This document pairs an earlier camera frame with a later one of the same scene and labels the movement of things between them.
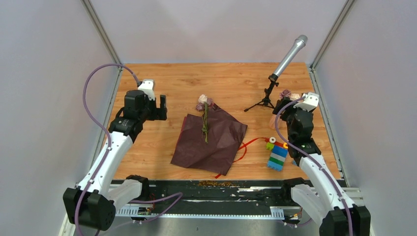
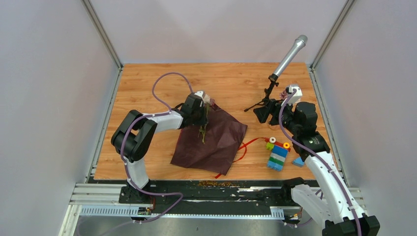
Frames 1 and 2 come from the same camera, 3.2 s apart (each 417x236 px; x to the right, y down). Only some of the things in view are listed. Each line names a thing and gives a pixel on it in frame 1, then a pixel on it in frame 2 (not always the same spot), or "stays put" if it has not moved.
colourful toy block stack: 278,154 stays put
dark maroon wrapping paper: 209,142 stays put
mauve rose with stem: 284,94 stays put
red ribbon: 264,138 stays put
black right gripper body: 288,112 -> 276,106
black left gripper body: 151,112 -> 199,117
